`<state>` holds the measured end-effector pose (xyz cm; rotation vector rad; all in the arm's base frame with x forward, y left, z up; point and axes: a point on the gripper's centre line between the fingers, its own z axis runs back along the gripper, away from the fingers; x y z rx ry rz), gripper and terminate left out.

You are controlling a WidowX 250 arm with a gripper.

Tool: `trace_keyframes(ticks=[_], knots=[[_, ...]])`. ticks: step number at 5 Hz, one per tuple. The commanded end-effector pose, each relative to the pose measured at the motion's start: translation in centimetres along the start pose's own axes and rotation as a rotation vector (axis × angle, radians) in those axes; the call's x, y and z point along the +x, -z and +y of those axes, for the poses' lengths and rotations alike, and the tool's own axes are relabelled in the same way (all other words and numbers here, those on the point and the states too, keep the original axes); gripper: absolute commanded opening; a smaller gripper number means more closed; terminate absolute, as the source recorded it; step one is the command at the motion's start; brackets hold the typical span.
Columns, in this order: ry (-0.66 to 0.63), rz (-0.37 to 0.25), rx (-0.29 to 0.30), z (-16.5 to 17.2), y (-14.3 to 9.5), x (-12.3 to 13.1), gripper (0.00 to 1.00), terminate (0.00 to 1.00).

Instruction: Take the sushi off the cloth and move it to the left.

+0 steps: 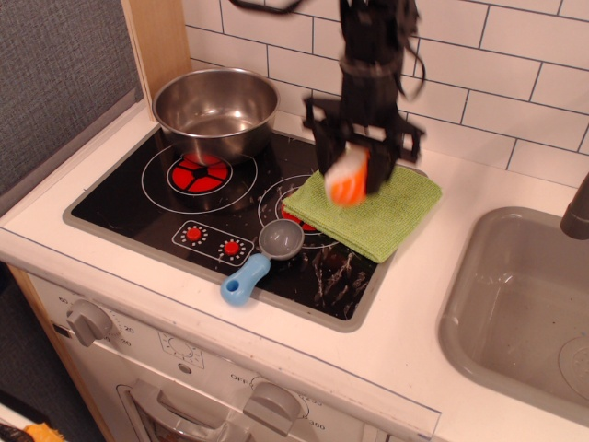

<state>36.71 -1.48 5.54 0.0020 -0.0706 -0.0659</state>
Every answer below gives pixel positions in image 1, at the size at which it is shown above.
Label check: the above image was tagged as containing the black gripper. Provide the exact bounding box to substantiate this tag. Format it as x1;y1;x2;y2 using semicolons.
303;64;424;194

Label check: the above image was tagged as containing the orange white toy sushi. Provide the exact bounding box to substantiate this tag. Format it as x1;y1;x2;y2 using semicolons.
324;145;369;207

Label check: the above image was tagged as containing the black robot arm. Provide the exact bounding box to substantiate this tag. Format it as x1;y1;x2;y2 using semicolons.
303;1;424;194

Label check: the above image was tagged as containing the green folded cloth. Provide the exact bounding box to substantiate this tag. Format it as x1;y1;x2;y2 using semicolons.
283;166;442;263

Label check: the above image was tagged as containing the stainless steel pot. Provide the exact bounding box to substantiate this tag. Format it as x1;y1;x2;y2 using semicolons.
152;68;280;164

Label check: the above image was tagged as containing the right red stove knob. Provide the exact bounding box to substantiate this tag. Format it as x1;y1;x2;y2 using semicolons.
223;241;241;256

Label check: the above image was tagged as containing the red stove knob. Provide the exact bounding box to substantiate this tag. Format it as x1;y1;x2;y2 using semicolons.
223;241;241;256
185;227;202;243

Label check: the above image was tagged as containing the black toy stove top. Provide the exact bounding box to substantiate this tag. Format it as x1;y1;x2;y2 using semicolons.
64;129;388;332

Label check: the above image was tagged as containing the left red stove knob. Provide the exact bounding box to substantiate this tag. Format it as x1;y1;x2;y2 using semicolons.
185;227;202;243

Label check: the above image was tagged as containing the grey plastic sink basin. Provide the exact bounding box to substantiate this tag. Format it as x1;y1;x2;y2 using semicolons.
439;207;588;425

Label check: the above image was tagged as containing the grey faucet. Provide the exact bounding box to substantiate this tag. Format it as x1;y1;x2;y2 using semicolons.
560;174;589;240

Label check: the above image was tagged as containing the right grey oven knob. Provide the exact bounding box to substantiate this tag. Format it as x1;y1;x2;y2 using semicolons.
243;382;302;436

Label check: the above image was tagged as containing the grey oven knob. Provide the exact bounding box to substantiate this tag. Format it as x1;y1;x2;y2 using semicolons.
66;299;113;347
243;382;302;436

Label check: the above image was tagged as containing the left grey oven knob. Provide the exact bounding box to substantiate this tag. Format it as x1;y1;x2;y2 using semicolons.
66;299;113;347

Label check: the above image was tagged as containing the orange yellow object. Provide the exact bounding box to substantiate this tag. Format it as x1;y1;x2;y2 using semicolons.
23;423;65;442

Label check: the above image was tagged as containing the grey scoop blue handle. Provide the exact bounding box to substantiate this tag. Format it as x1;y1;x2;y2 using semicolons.
220;219;305;307

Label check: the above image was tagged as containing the wooden side post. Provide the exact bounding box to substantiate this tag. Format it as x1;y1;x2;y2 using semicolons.
121;0;191;109

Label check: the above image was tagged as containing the grey oven door handle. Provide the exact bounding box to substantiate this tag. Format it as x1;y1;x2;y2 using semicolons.
127;380;251;441

